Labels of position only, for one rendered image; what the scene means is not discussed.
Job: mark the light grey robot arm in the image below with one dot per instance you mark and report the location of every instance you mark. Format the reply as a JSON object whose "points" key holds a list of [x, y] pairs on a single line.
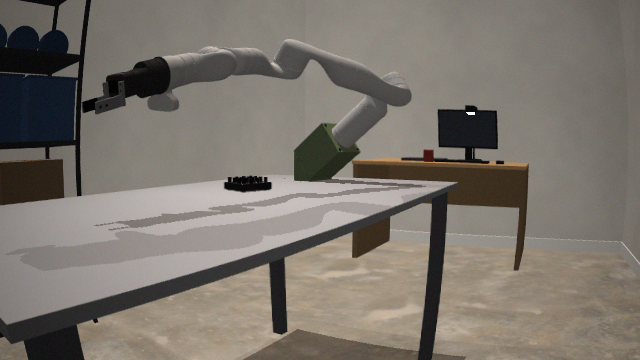
{"points": [[289, 63]]}

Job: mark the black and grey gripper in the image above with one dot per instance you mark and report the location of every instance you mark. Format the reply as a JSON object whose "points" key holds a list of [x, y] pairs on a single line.
{"points": [[154, 76]]}

